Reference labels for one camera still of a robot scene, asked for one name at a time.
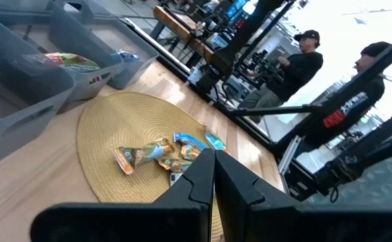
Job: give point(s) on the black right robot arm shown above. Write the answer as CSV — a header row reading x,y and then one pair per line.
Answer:
x,y
343,168

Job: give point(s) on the blue wrapper granola bar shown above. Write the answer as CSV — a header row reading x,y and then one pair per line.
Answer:
x,y
128,55
189,139
216,141

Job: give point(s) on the wooden background desk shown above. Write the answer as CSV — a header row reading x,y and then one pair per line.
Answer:
x,y
179,27

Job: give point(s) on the black aluminium table frame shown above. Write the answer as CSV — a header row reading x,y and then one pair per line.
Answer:
x,y
367,77

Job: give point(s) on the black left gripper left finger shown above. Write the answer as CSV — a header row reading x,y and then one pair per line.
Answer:
x,y
131,222

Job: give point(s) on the red band granola bar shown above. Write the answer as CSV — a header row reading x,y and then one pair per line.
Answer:
x,y
73,62
95,80

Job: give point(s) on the round woven straw placemat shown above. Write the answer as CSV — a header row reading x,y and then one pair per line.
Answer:
x,y
125,117

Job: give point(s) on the grey plastic bin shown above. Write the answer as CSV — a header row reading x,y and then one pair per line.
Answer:
x,y
81,87
14,134
131,72

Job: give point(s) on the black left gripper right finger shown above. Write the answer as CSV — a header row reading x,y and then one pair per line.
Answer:
x,y
300,225

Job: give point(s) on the person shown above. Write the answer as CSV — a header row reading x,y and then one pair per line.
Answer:
x,y
296,74
350,107

